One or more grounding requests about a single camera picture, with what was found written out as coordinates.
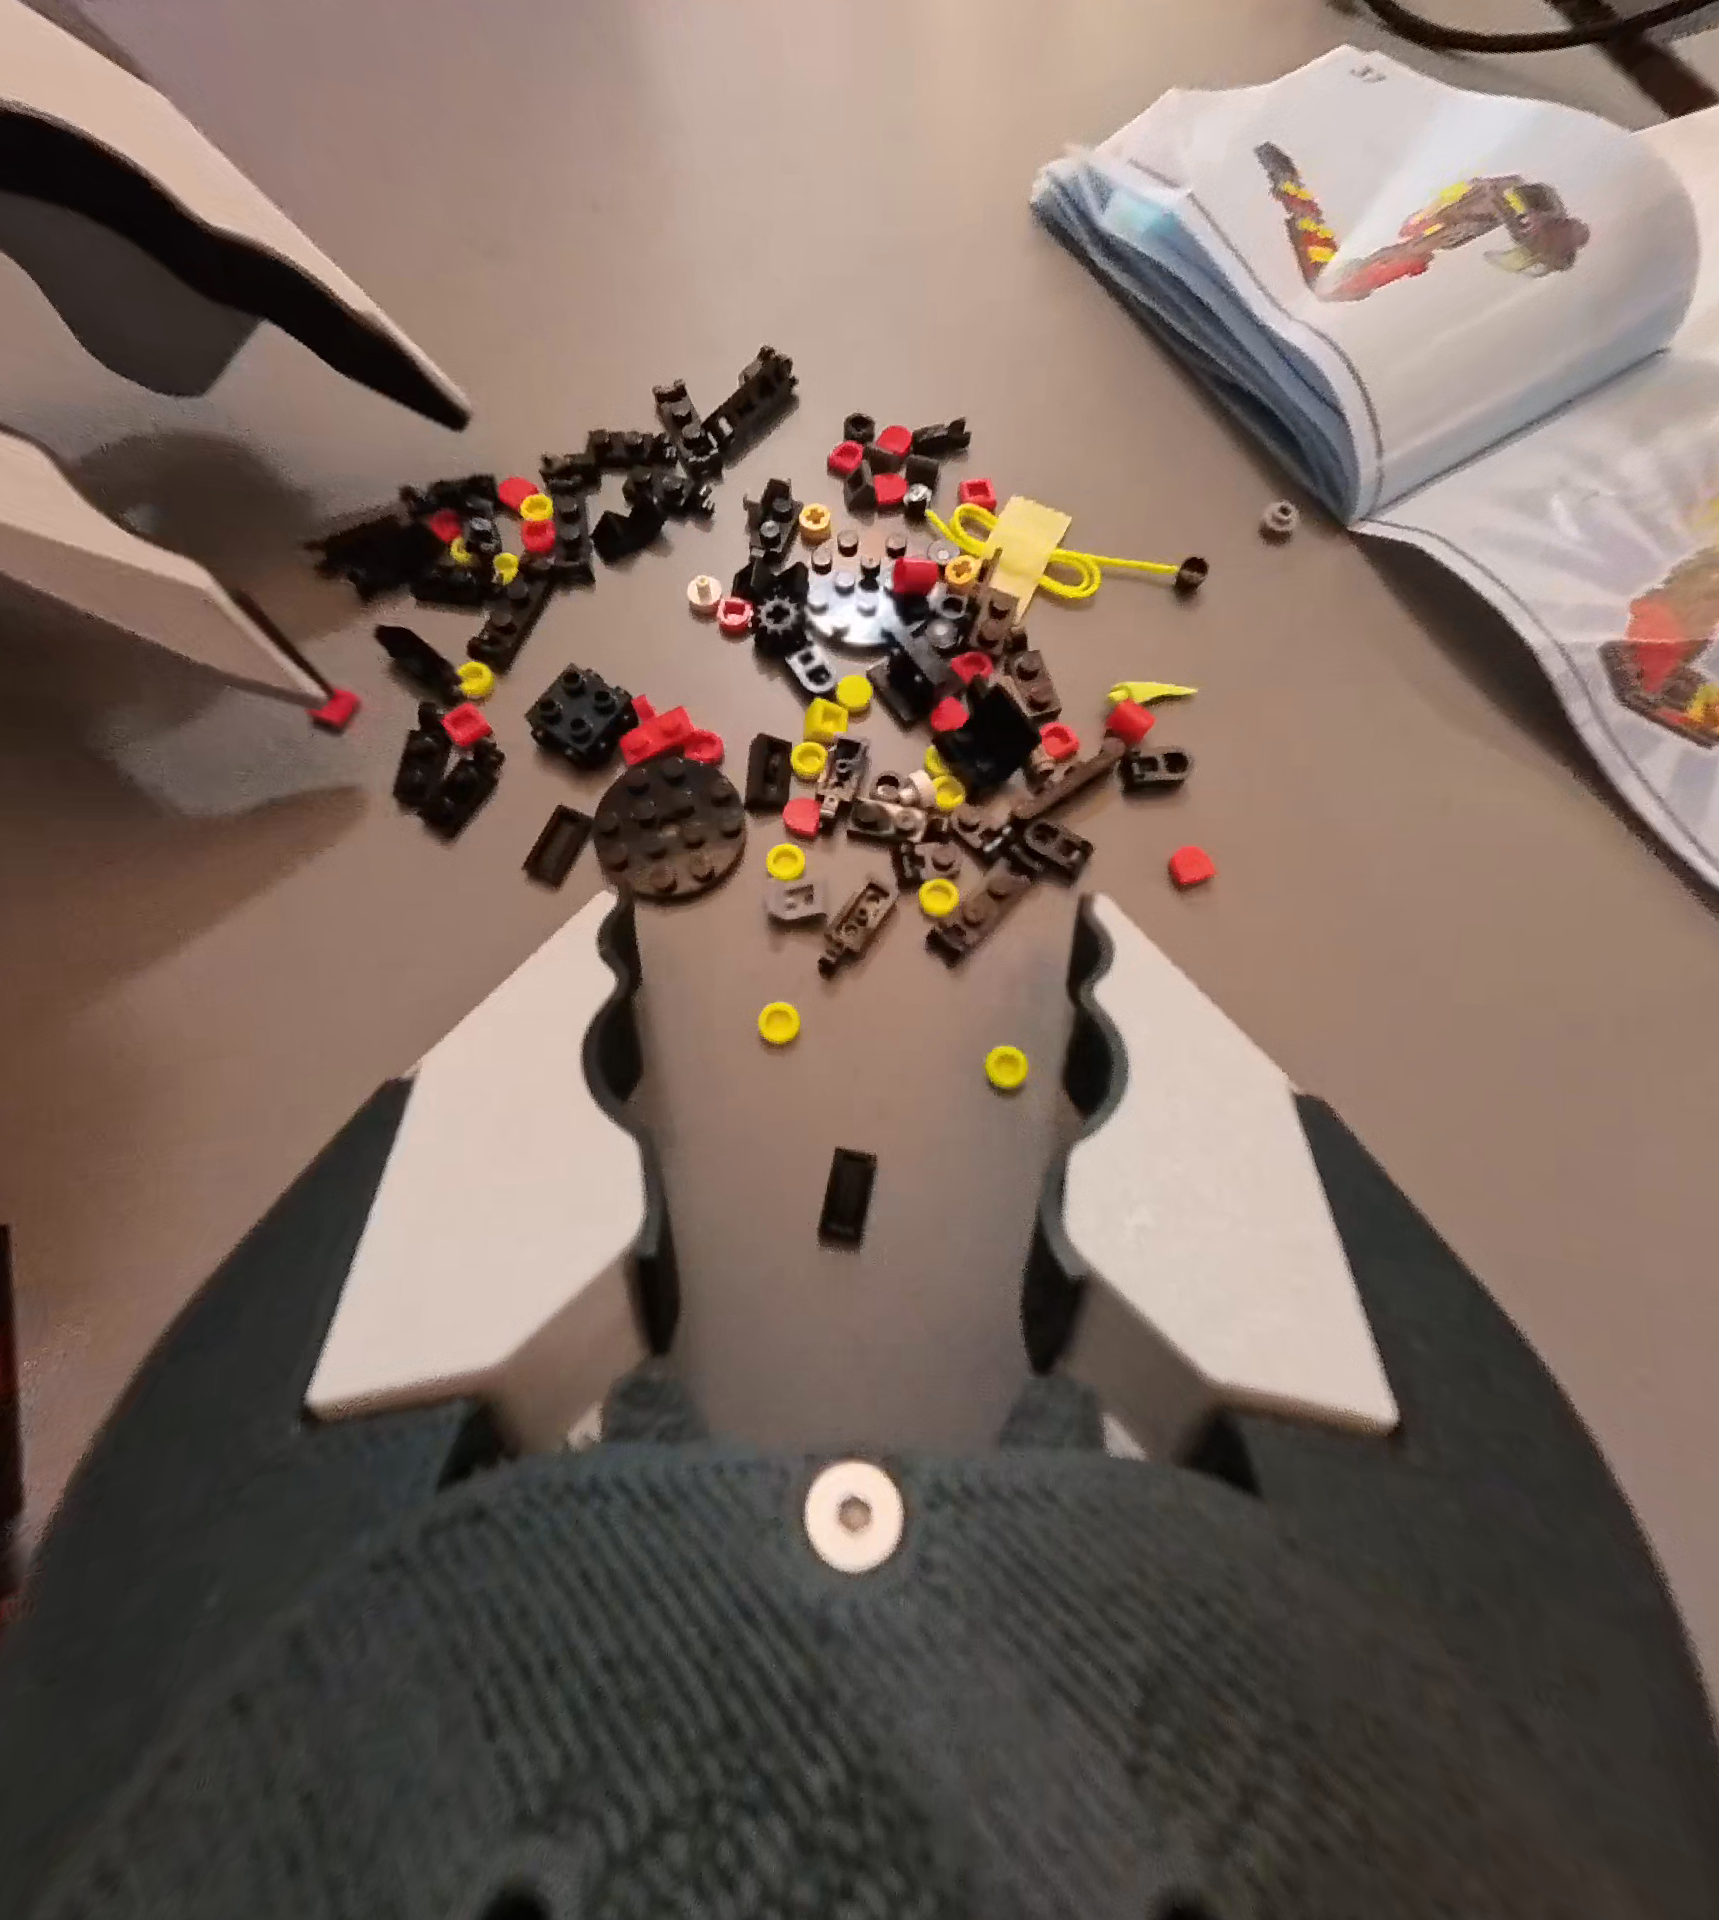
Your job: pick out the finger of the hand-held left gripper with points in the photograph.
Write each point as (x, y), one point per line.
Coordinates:
(124, 105)
(34, 524)

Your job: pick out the pile of lego pieces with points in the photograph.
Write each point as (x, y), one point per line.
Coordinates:
(844, 600)

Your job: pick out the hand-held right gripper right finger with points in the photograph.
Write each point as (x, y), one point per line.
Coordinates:
(1220, 1231)

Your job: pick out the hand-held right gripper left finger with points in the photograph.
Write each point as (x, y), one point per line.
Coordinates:
(498, 1214)

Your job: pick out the lego instruction booklet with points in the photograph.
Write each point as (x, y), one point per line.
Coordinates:
(1474, 300)

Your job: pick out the yellow round lego stud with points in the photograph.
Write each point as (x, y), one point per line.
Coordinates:
(780, 1023)
(1006, 1066)

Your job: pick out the red curved lego tile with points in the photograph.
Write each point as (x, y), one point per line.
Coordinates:
(1190, 866)

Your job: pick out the black square lego brick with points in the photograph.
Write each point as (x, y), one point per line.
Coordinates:
(578, 716)

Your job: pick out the small red lego tile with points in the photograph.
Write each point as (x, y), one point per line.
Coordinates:
(336, 711)

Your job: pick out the small black lego tile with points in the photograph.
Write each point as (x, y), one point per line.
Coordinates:
(848, 1196)

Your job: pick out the black round lego plate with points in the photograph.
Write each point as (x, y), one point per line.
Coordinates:
(668, 828)

